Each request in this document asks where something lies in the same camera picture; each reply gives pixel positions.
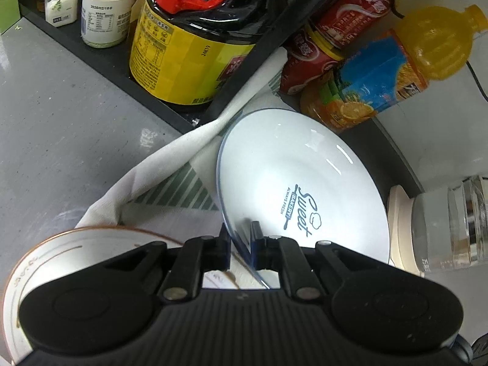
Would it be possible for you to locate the white plate Sweet print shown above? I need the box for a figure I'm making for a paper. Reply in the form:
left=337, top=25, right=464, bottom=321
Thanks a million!
left=216, top=108, right=389, bottom=288

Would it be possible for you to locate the white plate brown rim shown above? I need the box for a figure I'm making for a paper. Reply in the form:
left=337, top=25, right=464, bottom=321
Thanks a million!
left=2, top=227, right=183, bottom=364

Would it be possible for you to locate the patterned fringed table cloth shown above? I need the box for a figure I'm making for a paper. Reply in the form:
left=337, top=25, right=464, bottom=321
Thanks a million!
left=77, top=47, right=286, bottom=243

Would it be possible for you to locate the cream kettle base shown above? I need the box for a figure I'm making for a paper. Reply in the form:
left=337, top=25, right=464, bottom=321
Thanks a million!
left=387, top=185, right=424, bottom=277

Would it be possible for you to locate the glass electric kettle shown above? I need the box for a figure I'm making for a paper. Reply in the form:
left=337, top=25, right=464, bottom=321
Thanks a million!
left=411, top=175, right=487, bottom=274

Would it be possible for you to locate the red drink can lower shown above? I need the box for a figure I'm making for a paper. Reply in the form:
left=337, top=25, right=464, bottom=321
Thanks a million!
left=280, top=24, right=343, bottom=95

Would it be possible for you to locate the black metal shelf rack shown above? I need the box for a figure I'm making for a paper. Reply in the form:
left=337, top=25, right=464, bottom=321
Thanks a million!
left=18, top=0, right=333, bottom=132

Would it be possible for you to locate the orange juice bottle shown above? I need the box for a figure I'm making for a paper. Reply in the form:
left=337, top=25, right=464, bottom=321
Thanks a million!
left=300, top=5, right=487, bottom=133

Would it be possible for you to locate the white lidded seasoning jar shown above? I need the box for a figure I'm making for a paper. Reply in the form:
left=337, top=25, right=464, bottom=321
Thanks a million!
left=81, top=0, right=136, bottom=49

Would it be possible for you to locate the green product box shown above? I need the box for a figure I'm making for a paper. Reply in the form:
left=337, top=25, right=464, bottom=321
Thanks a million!
left=0, top=0, right=21, bottom=34

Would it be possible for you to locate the soy sauce jug red handle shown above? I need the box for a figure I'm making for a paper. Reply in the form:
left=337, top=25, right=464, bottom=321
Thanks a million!
left=129, top=0, right=276, bottom=106

